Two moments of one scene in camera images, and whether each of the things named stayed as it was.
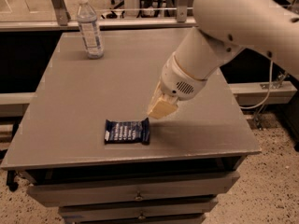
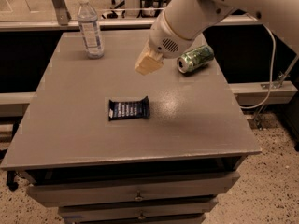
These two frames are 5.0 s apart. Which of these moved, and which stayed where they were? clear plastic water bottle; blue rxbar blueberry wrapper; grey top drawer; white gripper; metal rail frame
Moved: white gripper; blue rxbar blueberry wrapper
Stayed: grey top drawer; metal rail frame; clear plastic water bottle
